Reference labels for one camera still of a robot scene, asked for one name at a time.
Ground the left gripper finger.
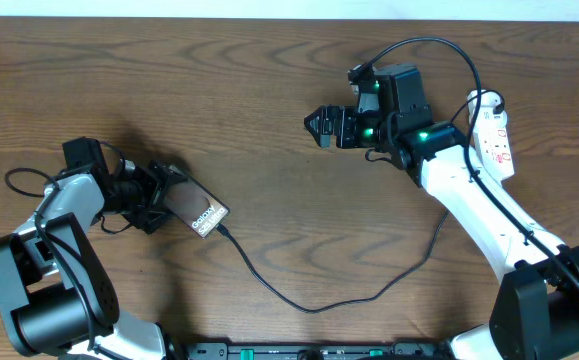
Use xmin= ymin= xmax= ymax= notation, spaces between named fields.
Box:
xmin=136 ymin=210 xmax=173 ymax=234
xmin=148 ymin=160 xmax=189 ymax=200

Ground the Galaxy S25 Ultra smartphone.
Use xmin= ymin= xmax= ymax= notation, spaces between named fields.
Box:
xmin=163 ymin=165 xmax=230 ymax=238

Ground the black USB charging cable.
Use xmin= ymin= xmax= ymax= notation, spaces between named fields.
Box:
xmin=216 ymin=89 xmax=506 ymax=315

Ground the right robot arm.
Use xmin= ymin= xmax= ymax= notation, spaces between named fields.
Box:
xmin=304 ymin=64 xmax=579 ymax=359

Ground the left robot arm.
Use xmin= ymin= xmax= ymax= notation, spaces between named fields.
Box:
xmin=0 ymin=137 xmax=189 ymax=359

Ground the white power strip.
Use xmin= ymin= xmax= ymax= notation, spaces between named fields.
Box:
xmin=473 ymin=108 xmax=515 ymax=183

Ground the black left camera cable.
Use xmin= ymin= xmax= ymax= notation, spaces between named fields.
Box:
xmin=3 ymin=139 xmax=130 ymax=360

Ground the black camera cable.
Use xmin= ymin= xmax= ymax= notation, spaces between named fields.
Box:
xmin=3 ymin=139 xmax=130 ymax=360
xmin=347 ymin=36 xmax=579 ymax=336

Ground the black right camera cable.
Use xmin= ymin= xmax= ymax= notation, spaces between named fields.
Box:
xmin=347 ymin=36 xmax=579 ymax=336

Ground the white USB wall charger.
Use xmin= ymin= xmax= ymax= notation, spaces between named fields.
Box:
xmin=467 ymin=89 xmax=505 ymax=115

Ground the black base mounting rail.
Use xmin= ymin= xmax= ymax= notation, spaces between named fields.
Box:
xmin=183 ymin=342 xmax=454 ymax=360

